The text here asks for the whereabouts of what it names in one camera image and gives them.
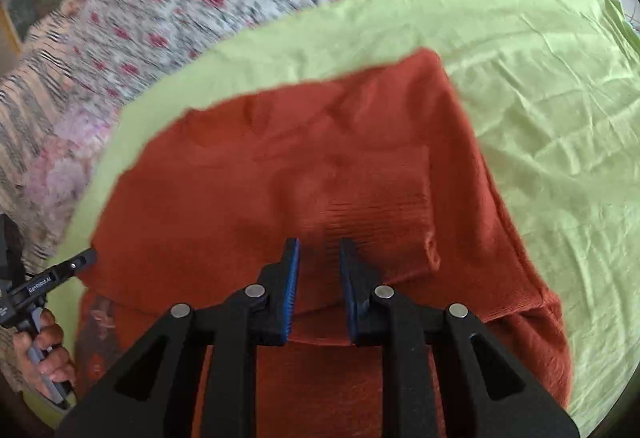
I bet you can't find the light green sheet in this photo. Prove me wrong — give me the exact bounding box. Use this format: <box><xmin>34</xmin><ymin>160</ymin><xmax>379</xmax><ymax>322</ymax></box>
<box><xmin>22</xmin><ymin>0</ymin><xmax>640</xmax><ymax>438</ymax></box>

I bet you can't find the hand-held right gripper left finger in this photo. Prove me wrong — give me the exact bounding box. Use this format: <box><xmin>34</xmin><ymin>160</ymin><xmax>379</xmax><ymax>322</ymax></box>
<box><xmin>54</xmin><ymin>238</ymin><xmax>301</xmax><ymax>438</ymax></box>

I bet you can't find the striped patterned blanket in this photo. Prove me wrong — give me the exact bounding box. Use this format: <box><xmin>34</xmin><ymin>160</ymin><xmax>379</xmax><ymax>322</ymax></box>
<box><xmin>0</xmin><ymin>8</ymin><xmax>86</xmax><ymax>199</ymax></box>

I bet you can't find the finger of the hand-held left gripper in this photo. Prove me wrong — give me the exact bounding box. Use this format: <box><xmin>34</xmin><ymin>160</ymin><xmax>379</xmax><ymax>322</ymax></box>
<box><xmin>22</xmin><ymin>248</ymin><xmax>97</xmax><ymax>299</ymax></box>

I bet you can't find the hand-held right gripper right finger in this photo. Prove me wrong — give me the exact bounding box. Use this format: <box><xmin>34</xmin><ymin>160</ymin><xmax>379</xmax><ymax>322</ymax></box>
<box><xmin>339</xmin><ymin>238</ymin><xmax>581</xmax><ymax>438</ymax></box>

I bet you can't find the person's left hand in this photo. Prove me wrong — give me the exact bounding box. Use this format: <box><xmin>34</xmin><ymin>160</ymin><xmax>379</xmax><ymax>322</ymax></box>
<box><xmin>12</xmin><ymin>309</ymin><xmax>77</xmax><ymax>386</ymax></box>

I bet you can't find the rust orange garment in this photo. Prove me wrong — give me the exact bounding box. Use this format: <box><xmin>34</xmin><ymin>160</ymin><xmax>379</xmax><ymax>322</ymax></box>
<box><xmin>75</xmin><ymin>48</ymin><xmax>573</xmax><ymax>438</ymax></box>

